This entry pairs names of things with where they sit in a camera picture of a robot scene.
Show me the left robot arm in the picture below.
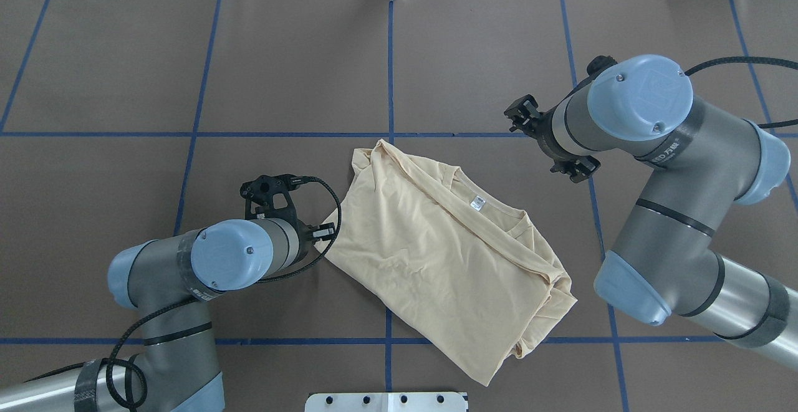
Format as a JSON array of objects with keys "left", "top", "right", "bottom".
[{"left": 2, "top": 218, "right": 337, "bottom": 411}]

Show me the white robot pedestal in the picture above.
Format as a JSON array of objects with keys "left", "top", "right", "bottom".
[{"left": 304, "top": 391, "right": 469, "bottom": 411}]

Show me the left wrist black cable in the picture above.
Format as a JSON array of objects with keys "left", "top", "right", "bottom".
[{"left": 25, "top": 175, "right": 342, "bottom": 410}]

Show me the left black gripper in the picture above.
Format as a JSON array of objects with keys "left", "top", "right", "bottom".
[{"left": 290, "top": 219, "right": 337, "bottom": 262}]

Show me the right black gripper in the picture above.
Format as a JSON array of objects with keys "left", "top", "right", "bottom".
[{"left": 504, "top": 94, "right": 601, "bottom": 184}]

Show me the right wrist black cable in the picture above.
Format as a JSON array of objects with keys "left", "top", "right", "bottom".
[{"left": 683, "top": 57, "right": 798, "bottom": 131}]

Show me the cream long-sleeve graphic shirt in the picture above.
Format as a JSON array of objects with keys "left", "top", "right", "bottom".
[{"left": 327, "top": 140, "right": 577, "bottom": 386}]

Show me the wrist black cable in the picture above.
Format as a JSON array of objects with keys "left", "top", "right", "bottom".
[
  {"left": 25, "top": 175, "right": 342, "bottom": 410},
  {"left": 683, "top": 57, "right": 798, "bottom": 131}
]

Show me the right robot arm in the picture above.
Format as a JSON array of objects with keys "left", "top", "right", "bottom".
[{"left": 504, "top": 54, "right": 797, "bottom": 369}]

